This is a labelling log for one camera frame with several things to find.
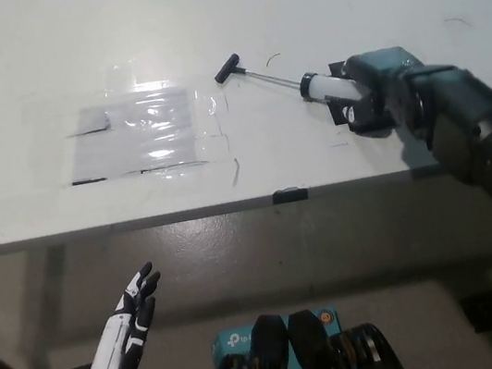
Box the clear plastic film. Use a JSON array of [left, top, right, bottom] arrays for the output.
[[0, 47, 246, 229]]

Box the clear plastic sheet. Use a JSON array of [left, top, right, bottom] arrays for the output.
[[58, 88, 209, 188]]

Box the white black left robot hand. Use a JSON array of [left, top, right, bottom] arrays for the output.
[[40, 259, 177, 369]]

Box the small white air pump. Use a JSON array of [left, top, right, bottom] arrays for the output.
[[210, 31, 377, 129]]

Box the black tape piece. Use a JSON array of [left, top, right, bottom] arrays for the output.
[[270, 183, 310, 206]]

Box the black pump holder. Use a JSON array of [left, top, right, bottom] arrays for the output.
[[318, 52, 400, 140]]

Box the teal black right robot hand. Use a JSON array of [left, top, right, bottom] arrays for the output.
[[318, 42, 432, 140]]

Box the teal router box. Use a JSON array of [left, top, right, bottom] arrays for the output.
[[206, 306, 347, 369]]

